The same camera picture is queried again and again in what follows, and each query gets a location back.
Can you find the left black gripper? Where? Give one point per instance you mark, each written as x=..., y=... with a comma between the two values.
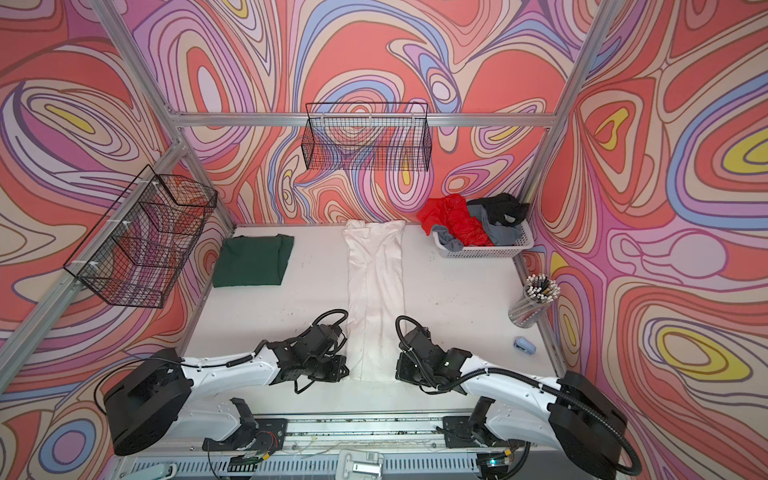
x=339, y=364

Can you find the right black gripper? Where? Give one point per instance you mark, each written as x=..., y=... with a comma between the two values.
x=402, y=373

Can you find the white printed t-shirt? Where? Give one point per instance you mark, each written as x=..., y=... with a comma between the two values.
x=376, y=296

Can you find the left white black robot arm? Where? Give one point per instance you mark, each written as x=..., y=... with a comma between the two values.
x=168, y=396

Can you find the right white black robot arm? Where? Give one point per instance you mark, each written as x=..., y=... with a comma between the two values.
x=518, y=410

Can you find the small blue object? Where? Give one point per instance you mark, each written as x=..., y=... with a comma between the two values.
x=525, y=346

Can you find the folded green t-shirt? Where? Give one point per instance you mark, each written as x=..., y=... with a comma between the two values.
x=253, y=261

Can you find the cup of pens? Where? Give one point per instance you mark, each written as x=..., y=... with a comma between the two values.
x=539, y=292

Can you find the grey t-shirt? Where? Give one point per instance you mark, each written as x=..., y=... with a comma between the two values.
x=500, y=235

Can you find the red t-shirt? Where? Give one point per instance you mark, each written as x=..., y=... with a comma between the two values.
x=451, y=212

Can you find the white plastic laundry basket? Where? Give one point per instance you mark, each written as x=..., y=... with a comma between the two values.
x=523, y=243

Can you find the black t-shirt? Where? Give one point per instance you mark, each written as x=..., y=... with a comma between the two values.
x=503, y=209

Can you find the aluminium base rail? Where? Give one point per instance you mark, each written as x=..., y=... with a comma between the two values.
x=418, y=445

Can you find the white box on rail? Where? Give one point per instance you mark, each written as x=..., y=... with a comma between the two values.
x=359, y=465

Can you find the left black wire basket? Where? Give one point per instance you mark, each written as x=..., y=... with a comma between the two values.
x=147, y=243

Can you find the black wire basket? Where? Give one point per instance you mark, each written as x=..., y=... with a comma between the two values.
x=147, y=243
x=362, y=136

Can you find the back black wire basket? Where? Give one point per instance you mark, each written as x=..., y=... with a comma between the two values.
x=362, y=136

